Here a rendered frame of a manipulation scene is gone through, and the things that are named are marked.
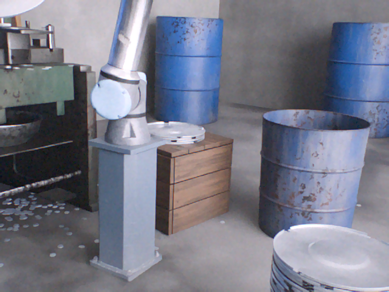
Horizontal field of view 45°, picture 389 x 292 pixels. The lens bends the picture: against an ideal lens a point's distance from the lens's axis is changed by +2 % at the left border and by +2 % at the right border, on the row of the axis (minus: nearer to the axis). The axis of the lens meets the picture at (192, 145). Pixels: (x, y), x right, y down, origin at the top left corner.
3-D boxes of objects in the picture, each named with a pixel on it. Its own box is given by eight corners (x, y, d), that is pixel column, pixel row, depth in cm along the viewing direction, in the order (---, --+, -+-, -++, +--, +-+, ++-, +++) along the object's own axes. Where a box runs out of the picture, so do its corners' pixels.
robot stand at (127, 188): (163, 258, 168) (166, 139, 156) (129, 281, 152) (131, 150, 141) (123, 244, 177) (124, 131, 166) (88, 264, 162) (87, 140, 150)
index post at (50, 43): (56, 48, 195) (55, 24, 193) (50, 48, 193) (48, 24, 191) (51, 47, 197) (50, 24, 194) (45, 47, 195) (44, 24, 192)
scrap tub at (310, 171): (368, 227, 203) (385, 119, 191) (332, 263, 171) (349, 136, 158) (280, 201, 227) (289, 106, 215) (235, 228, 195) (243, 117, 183)
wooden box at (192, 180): (229, 212, 212) (234, 139, 203) (168, 236, 185) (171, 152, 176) (170, 188, 238) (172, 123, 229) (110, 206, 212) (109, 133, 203)
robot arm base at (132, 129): (159, 139, 156) (160, 111, 153) (130, 148, 143) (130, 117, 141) (125, 132, 163) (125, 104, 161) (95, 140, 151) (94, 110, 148)
